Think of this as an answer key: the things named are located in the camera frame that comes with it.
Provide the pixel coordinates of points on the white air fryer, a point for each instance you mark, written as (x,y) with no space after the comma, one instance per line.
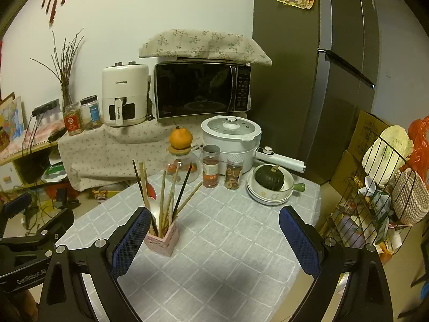
(125,87)

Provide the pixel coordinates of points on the glass vase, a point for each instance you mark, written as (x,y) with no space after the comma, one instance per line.
(67,97)

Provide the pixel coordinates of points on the framed colourful picture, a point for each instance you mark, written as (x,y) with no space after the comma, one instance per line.
(11,117)

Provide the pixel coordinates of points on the wooden shelf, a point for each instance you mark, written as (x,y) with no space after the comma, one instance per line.
(26,151)

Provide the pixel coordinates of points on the stack of white plates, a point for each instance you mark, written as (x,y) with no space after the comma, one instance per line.
(264,199)

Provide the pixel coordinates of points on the dark chair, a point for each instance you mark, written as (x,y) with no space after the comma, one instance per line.
(419,268)

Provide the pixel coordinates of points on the napa cabbage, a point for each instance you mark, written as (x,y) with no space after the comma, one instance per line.
(385,151)

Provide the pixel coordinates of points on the cardboard box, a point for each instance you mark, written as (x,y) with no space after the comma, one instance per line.
(355,161)

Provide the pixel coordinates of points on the dried branches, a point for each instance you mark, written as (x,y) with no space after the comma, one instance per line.
(67,63)

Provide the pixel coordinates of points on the orange plastic bag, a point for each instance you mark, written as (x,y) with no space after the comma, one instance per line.
(420,141)

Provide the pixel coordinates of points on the red plastic spoon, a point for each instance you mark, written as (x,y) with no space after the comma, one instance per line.
(152,191)

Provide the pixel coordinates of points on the floral microwave cover cloth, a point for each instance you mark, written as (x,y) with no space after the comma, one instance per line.
(204,45)

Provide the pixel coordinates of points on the woven basket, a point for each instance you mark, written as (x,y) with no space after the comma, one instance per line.
(412,198)

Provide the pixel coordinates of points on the short snack jar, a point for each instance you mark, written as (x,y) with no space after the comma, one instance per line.
(234,174)

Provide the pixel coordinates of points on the white electric cooking pot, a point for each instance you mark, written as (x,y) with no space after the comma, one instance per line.
(231,137)

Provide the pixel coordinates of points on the tall red spice jar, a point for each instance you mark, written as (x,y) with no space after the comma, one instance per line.
(210,169)

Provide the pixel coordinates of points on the red label glass jar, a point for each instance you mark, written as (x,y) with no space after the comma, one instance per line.
(72,120)

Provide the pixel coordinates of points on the pile of bamboo chopsticks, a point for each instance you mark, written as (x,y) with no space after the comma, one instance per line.
(163,201)

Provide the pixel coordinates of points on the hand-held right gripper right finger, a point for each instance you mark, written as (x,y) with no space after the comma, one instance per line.
(298,241)

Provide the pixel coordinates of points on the black chopstick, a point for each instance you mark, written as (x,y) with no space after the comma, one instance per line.
(184,187)
(139,181)

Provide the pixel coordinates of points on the blue label plastic jar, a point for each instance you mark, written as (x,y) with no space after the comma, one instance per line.
(91,114)

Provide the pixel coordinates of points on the grey refrigerator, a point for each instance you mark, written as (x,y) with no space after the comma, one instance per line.
(295,73)

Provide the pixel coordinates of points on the black microwave oven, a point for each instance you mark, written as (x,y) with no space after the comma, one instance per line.
(194,89)

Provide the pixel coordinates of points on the pink spiral notebook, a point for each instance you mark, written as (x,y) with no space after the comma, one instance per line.
(37,137)

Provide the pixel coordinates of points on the white plastic fork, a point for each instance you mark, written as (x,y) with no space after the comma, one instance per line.
(156,209)

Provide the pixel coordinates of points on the black power strip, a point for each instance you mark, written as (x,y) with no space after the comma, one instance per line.
(47,106)

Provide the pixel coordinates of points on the orange fruit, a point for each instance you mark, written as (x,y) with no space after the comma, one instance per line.
(181,138)

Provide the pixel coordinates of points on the dark green pumpkin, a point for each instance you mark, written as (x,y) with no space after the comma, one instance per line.
(268,177)

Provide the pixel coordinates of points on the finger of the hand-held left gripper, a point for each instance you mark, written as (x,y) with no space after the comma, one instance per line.
(53,224)
(16,206)

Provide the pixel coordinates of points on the floral beige tablecloth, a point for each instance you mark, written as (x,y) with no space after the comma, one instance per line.
(110,154)

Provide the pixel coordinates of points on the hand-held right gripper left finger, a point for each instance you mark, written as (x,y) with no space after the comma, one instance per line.
(130,241)

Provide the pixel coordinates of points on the round glass jar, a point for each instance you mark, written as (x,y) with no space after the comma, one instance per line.
(182,169)

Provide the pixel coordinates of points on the pink perforated utensil holder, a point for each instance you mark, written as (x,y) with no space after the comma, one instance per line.
(164,243)

